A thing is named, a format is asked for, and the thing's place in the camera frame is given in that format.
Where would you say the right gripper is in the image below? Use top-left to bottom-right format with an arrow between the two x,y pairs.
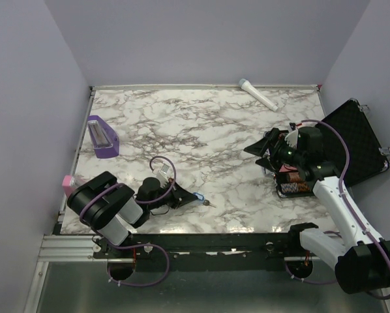
245,127 -> 305,173

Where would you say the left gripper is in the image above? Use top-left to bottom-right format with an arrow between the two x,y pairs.
148,178 -> 198,211

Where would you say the silver key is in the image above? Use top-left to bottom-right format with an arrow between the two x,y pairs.
203,200 -> 215,207

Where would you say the blue key tag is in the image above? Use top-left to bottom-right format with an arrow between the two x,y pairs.
193,192 -> 205,201

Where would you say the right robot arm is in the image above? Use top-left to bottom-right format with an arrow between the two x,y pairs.
244,127 -> 390,299

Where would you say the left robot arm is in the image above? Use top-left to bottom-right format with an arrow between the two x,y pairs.
62,171 -> 198,258

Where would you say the pink card deck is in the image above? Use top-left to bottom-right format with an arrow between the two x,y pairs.
279,164 -> 297,173

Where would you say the white microphone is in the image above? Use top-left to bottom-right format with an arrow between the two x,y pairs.
239,79 -> 278,112

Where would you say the purple metronome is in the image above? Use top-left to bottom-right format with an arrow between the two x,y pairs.
87,115 -> 120,159

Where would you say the black poker chip case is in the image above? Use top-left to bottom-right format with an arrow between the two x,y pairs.
275,98 -> 390,198

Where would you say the pink metronome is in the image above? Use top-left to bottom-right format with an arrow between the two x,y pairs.
62,175 -> 86,197

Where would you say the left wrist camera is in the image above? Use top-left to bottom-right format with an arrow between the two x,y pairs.
156,164 -> 173,185

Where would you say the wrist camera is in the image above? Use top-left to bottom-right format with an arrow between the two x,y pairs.
284,129 -> 299,149
156,164 -> 173,185

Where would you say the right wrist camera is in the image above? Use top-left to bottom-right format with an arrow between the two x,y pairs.
284,129 -> 299,149

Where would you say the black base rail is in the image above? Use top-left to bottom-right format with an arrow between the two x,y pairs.
93,230 -> 316,277

